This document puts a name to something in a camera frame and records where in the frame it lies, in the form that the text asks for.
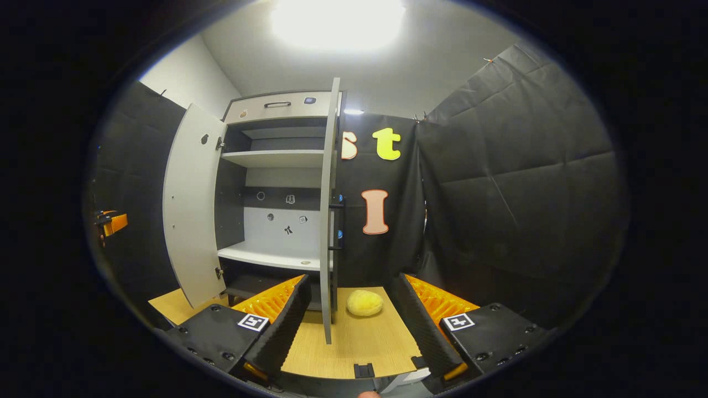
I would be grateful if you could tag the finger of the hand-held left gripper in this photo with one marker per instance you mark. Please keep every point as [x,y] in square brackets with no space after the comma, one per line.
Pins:
[116,224]

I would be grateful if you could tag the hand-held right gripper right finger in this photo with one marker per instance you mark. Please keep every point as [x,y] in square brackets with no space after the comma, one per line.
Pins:
[423,331]

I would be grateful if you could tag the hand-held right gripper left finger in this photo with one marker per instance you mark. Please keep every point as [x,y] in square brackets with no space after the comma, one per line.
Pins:
[287,326]

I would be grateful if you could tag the checkered sticker shoe cabinet door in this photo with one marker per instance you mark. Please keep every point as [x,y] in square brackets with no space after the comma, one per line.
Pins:
[191,210]

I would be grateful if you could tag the box sticker shoe cabinet door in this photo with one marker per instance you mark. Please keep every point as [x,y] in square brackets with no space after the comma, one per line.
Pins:
[327,221]

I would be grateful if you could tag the grey double-door shoe cabinet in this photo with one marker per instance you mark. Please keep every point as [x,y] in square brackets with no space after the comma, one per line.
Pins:
[276,158]

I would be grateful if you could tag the white plastic strip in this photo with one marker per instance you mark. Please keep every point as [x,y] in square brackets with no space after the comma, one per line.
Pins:
[406,380]

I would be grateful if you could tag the yellow round sponge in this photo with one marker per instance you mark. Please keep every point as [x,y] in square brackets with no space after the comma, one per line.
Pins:
[364,303]

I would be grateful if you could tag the small black table clip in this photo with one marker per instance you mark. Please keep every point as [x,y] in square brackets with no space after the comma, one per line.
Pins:
[364,371]

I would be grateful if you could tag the black backdrop cloth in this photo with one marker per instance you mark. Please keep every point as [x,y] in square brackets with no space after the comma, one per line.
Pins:
[525,193]

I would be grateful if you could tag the small ceiling light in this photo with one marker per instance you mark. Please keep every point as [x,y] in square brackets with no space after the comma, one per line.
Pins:
[354,111]

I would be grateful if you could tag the large ceiling light panel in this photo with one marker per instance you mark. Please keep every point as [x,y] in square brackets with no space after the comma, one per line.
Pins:
[337,22]

